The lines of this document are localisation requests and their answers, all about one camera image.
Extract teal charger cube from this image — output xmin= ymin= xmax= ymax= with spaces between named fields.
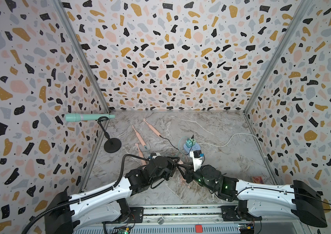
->
xmin=184 ymin=139 xmax=192 ymax=148

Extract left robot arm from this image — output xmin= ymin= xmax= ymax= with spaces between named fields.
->
xmin=22 ymin=154 xmax=180 ymax=234

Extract white power strip cable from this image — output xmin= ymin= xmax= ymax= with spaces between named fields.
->
xmin=197 ymin=134 xmax=267 ymax=160

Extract black charging cable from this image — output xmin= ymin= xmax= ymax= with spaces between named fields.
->
xmin=159 ymin=134 xmax=195 ymax=156

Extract pink toothbrush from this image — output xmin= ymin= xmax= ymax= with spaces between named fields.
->
xmin=143 ymin=119 xmax=161 ymax=137
xmin=135 ymin=143 xmax=147 ymax=165
xmin=132 ymin=126 xmax=147 ymax=149

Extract red smartphone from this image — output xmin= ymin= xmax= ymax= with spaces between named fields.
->
xmin=252 ymin=176 xmax=265 ymax=184

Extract red button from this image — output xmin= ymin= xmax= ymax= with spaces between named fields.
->
xmin=195 ymin=225 xmax=203 ymax=233

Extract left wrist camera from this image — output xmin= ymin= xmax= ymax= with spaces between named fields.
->
xmin=148 ymin=153 xmax=161 ymax=160

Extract metal base rail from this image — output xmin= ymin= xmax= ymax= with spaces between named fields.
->
xmin=74 ymin=202 xmax=311 ymax=234

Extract green charger plug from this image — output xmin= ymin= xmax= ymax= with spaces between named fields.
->
xmin=186 ymin=138 xmax=196 ymax=148

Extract blue power strip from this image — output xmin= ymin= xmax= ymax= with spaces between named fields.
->
xmin=183 ymin=143 xmax=201 ymax=154

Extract mint green microphone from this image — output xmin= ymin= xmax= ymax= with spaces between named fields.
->
xmin=65 ymin=113 xmax=115 ymax=122

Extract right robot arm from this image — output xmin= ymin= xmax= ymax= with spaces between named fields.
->
xmin=177 ymin=164 xmax=331 ymax=228

